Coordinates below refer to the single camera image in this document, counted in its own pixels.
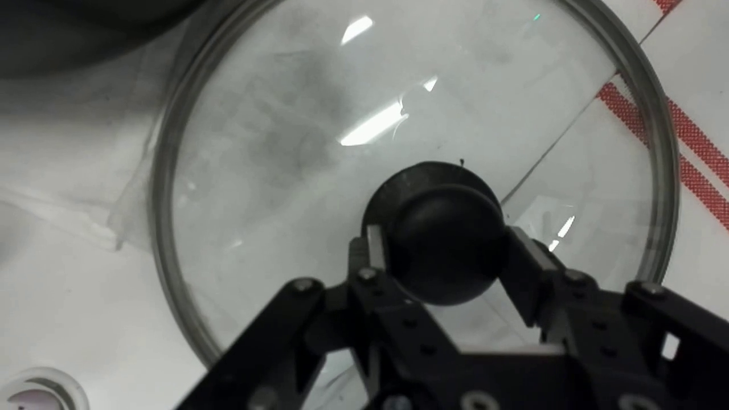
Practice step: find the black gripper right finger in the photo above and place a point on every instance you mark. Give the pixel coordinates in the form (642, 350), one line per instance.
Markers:
(637, 350)

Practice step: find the glass lid with black knob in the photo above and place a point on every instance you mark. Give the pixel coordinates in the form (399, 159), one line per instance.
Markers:
(290, 115)

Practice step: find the red striped white towel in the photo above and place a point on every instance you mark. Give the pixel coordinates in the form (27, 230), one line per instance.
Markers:
(687, 41)

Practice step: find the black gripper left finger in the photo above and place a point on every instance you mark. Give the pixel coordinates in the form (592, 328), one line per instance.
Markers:
(276, 360)

